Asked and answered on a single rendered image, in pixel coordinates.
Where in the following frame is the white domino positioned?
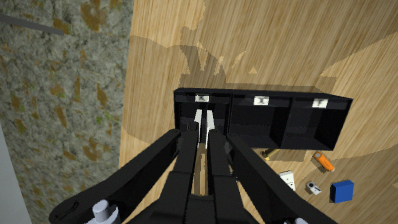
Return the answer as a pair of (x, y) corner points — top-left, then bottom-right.
(279, 171), (295, 190)

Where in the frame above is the black rack of bins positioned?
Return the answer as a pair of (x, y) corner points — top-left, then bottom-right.
(173, 88), (353, 151)

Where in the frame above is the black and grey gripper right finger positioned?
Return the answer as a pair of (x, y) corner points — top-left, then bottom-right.
(206, 110), (338, 224)

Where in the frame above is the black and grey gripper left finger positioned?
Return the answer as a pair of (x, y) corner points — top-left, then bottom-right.
(49, 109), (202, 224)

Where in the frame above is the orange aa battery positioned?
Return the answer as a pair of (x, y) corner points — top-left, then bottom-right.
(314, 152), (335, 172)

